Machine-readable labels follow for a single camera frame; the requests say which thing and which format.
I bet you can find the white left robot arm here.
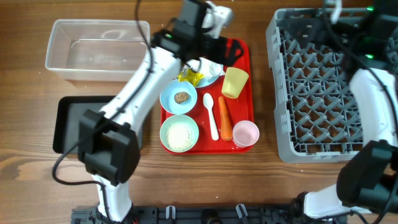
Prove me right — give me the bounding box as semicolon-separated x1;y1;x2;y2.
78;29;244;223

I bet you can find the red serving tray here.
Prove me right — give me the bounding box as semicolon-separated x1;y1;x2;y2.
160;38;255;155

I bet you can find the grey dishwasher rack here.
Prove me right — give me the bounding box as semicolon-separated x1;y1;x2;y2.
266;7;398;164

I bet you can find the pink plastic cup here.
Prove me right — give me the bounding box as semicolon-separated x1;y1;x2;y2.
233;120;260;147

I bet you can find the orange carrot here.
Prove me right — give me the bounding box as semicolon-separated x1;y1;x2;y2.
218;96;233;141

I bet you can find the white plastic spoon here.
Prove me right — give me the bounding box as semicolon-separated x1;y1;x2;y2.
203;93;219;141

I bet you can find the mint green rice bowl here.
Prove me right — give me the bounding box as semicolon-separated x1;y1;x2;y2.
160;114;199;153

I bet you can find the yellow sauce packet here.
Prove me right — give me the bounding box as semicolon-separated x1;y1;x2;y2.
177;69;205;86

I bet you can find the brown shiitake mushroom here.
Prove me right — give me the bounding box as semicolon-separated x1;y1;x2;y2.
174;91;190;104

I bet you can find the yellow plastic cup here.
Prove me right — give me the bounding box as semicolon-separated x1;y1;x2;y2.
221;67;249;99

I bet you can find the black waste tray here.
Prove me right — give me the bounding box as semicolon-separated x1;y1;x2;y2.
53;96;143;157

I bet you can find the white rice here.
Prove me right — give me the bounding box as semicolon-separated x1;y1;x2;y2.
165;123;193;152

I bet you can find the white tissue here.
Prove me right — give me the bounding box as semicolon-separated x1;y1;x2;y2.
187;57;225;79

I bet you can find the clear plastic storage bin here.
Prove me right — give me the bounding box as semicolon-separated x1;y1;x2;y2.
45;19;150;82

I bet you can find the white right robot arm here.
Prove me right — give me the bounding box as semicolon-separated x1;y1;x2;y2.
283;1;397;220

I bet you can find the light blue plate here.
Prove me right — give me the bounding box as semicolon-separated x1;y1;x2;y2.
183;64;219;88

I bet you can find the light blue bowl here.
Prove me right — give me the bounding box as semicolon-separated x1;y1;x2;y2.
160;80;198;114

